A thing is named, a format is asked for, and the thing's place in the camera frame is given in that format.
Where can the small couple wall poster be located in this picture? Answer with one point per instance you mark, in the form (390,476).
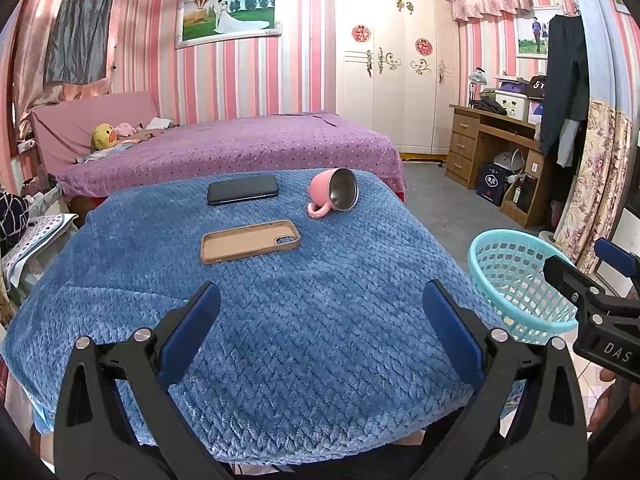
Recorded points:
(530,35)

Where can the beige phone case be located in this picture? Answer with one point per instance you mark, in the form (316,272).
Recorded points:
(240,247)

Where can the black printed bag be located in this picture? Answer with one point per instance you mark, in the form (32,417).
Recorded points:
(537,87)

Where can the blue knit blanket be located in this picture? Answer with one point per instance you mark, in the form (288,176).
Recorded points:
(325,335)

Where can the white appliance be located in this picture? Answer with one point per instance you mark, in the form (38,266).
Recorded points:
(627,230)

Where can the crumpled clothes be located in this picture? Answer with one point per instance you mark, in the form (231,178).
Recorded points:
(155,127)

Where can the bed with purple bedspread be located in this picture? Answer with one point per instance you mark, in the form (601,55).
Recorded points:
(250,145)

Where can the desk lamp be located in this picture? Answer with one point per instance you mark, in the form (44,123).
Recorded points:
(477,80)

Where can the white floor pot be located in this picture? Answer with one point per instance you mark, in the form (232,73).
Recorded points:
(547,236)

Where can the purple box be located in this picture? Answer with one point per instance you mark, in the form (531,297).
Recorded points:
(510,85)

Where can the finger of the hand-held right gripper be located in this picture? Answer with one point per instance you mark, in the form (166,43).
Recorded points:
(565,272)
(612,252)

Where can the white power strip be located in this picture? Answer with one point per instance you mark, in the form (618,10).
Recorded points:
(26,146)

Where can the wooden desk with drawers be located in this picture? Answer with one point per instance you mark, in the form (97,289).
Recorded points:
(462,145)

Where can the pale blue curtain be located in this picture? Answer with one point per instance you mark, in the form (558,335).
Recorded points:
(605,35)

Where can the person's right hand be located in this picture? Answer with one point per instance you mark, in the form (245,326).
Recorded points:
(600,410)

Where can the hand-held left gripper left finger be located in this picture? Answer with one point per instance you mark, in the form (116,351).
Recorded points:
(192,335)

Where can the pink satin curtain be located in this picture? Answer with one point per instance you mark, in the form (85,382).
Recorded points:
(35,50)

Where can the dark hanging clothes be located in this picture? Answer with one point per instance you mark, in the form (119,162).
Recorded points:
(565,85)

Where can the framed wedding photo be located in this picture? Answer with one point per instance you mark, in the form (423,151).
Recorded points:
(225,15)

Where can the white fan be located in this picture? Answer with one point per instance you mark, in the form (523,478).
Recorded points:
(507,160)

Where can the pink plush toy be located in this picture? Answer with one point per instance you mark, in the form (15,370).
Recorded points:
(126,129)

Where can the dark clothing bundle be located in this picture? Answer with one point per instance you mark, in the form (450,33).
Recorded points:
(487,106)

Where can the pink headboard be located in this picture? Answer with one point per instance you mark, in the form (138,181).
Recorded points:
(65,120)

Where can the white wardrobe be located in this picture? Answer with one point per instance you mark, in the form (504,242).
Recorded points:
(400,100)

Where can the turquoise plastic basket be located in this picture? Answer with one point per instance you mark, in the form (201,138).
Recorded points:
(520,233)

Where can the black shopping bag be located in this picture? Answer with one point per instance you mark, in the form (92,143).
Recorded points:
(490,182)

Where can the polka dot cushioned chair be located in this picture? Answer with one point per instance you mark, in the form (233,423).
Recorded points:
(40,235)

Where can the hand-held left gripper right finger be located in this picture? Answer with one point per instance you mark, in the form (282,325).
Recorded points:
(450,335)

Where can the pink steel-lined mug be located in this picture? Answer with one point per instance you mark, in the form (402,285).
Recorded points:
(320,190)

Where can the grey hanging cloth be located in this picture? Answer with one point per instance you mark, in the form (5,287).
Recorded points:
(80,20)

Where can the brown and black bag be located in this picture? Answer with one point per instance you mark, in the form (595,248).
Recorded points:
(522,195)

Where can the dark patterned bag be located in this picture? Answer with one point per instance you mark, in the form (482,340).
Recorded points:
(12,215)

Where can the white storage box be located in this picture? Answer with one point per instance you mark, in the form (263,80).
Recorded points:
(515,106)

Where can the yellow duck plush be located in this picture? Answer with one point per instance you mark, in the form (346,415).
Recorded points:
(103,136)

